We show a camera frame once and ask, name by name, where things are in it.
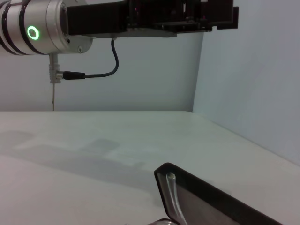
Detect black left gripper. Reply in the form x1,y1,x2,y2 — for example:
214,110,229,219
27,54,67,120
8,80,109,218
67,0,203,39

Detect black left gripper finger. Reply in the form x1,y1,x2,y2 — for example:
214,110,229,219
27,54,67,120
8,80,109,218
201,0,240,33

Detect black glasses case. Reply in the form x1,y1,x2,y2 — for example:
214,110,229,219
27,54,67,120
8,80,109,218
154,162,285,225

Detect clear transparent glasses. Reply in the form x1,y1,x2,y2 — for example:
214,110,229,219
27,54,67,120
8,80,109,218
150,172,188,225

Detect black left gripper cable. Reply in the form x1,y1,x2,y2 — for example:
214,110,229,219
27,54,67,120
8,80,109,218
48,38,120,84

